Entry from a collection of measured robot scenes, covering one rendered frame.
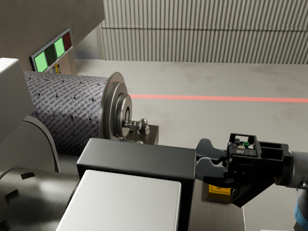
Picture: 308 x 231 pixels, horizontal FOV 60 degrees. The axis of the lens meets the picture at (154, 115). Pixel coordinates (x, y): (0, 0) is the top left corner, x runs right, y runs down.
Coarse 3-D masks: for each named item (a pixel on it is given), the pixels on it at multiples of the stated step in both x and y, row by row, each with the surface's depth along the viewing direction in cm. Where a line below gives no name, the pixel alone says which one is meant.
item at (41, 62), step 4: (40, 56) 78; (44, 56) 80; (36, 60) 76; (40, 60) 78; (44, 60) 80; (36, 64) 76; (40, 64) 78; (44, 64) 80; (40, 68) 78; (44, 68) 80
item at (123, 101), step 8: (120, 96) 44; (128, 96) 46; (120, 104) 43; (128, 104) 46; (120, 112) 42; (128, 112) 47; (120, 120) 42; (128, 120) 48; (120, 128) 43; (128, 128) 48; (120, 136) 45
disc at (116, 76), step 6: (114, 72) 44; (114, 78) 43; (120, 78) 47; (108, 84) 41; (108, 90) 41; (102, 96) 40; (108, 96) 41; (102, 102) 39; (102, 108) 39; (102, 114) 39; (102, 120) 39; (102, 126) 40; (102, 132) 40; (102, 138) 40
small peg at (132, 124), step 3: (126, 120) 44; (129, 120) 44; (126, 123) 44; (129, 123) 44; (132, 123) 44; (135, 123) 44; (138, 123) 43; (141, 123) 44; (126, 126) 44; (129, 126) 44; (132, 126) 44; (135, 126) 44; (138, 126) 43
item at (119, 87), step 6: (114, 84) 43; (120, 84) 44; (114, 90) 42; (120, 90) 45; (126, 90) 49; (114, 96) 42; (108, 102) 41; (114, 102) 42; (108, 108) 41; (114, 108) 42; (108, 114) 41; (108, 120) 41; (108, 126) 41; (108, 132) 41; (108, 138) 42; (114, 138) 44; (120, 138) 48
